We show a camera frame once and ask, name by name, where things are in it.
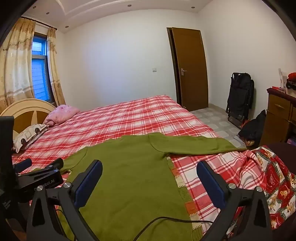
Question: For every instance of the red printed blanket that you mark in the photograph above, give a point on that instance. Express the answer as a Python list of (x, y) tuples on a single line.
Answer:
[(277, 185)]

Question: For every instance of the bed with red plaid sheet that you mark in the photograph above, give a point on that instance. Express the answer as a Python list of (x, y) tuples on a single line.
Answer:
[(120, 118)]

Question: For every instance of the red and black clutter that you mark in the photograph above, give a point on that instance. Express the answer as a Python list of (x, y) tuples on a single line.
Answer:
[(291, 81)]

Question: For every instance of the dark brown seat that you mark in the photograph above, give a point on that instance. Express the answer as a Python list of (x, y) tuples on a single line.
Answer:
[(285, 155)]

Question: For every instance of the window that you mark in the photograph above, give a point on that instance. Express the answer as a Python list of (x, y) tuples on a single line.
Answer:
[(39, 74)]

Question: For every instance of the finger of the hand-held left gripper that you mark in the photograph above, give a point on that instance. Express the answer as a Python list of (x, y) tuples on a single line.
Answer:
[(54, 163), (23, 164)]

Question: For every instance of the brown wooden door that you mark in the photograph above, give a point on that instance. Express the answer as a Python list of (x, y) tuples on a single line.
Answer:
[(193, 69)]

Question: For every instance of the curtain rod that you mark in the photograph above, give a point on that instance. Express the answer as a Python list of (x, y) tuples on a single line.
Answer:
[(46, 25)]

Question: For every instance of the white brown patterned pillow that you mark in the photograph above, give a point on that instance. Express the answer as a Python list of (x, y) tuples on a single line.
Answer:
[(29, 135)]

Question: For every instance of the green orange striped knit sweater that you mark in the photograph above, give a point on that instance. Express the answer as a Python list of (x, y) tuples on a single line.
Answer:
[(129, 176)]

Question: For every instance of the narrow beige floral curtain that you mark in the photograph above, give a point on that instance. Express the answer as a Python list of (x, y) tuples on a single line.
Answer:
[(55, 69)]

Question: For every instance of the black bag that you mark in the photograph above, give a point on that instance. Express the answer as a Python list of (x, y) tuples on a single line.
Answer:
[(254, 129)]

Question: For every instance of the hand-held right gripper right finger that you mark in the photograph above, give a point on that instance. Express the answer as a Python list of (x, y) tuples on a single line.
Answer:
[(211, 185)]

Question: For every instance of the pink pillow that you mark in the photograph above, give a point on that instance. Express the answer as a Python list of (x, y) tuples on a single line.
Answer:
[(60, 114)]

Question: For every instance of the brown wooden cabinet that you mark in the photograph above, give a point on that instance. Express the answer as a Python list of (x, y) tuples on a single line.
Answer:
[(277, 115)]

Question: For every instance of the black folded stroller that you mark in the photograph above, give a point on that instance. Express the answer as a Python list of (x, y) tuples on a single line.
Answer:
[(239, 95)]

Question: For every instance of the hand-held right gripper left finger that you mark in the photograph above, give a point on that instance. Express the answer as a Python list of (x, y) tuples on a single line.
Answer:
[(89, 183)]

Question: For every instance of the wide beige floral curtain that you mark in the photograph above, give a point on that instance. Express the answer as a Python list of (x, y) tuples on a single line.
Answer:
[(17, 67)]

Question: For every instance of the cream wooden headboard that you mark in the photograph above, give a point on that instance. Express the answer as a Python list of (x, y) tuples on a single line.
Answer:
[(27, 113)]

